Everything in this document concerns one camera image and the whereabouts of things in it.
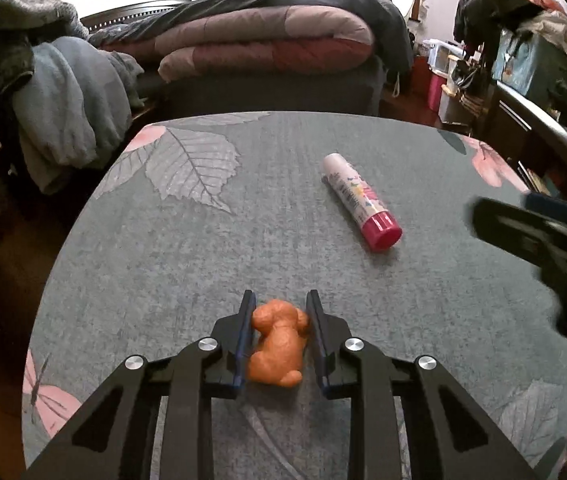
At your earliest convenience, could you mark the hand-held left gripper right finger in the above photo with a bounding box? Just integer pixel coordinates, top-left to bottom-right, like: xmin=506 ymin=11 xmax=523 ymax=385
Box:
xmin=306 ymin=289 xmax=539 ymax=480

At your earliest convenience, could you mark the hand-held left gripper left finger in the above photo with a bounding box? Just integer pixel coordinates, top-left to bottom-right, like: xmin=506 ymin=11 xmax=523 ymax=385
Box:
xmin=20 ymin=290 xmax=257 ymax=480

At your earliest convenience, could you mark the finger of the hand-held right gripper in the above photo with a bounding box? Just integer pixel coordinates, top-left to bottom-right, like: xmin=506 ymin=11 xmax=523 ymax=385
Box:
xmin=523 ymin=192 xmax=567 ymax=232
xmin=471 ymin=196 xmax=567 ymax=272

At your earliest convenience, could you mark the orange toy dog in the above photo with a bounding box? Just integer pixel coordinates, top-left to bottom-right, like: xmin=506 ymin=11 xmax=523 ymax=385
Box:
xmin=246 ymin=299 xmax=311 ymax=388

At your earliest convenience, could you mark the white glue stick pink cap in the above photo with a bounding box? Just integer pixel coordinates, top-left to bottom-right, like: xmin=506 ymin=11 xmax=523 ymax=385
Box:
xmin=322 ymin=152 xmax=403 ymax=253

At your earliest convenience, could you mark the dark wooden cabinet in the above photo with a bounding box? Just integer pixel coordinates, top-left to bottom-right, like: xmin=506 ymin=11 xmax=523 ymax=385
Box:
xmin=483 ymin=80 xmax=567 ymax=203

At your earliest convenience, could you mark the grey leaf-print tablecloth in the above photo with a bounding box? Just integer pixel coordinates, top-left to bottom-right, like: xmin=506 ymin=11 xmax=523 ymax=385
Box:
xmin=22 ymin=111 xmax=567 ymax=480

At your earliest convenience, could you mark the teal fabric bag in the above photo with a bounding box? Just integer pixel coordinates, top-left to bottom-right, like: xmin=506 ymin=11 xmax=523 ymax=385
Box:
xmin=492 ymin=30 xmax=567 ymax=102

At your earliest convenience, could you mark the pink plastic container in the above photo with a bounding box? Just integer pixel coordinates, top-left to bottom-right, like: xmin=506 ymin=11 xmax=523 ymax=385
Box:
xmin=426 ymin=72 xmax=445 ymax=112

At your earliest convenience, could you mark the clear plastic storage box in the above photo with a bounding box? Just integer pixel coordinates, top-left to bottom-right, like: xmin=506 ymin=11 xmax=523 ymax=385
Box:
xmin=427 ymin=39 xmax=465 ymax=75

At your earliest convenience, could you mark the black hanging jacket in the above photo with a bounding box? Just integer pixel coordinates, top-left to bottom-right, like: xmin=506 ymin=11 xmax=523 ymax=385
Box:
xmin=453 ymin=0 xmax=540 ymax=52

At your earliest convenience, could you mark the dark blue blanket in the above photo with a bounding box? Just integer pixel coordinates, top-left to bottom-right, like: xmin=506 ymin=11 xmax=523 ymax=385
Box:
xmin=163 ymin=0 xmax=414 ymax=78

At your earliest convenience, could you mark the pile of blue-grey clothes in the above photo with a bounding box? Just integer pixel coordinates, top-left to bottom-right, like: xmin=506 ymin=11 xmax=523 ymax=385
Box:
xmin=0 ymin=0 xmax=145 ymax=196

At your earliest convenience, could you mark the folded pink grey quilt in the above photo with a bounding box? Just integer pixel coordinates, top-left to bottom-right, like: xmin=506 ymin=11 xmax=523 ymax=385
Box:
xmin=98 ymin=5 xmax=377 ymax=81

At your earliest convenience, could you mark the dark wooden headboard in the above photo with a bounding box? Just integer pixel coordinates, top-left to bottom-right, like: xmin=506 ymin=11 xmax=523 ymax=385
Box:
xmin=80 ymin=0 xmax=192 ymax=36

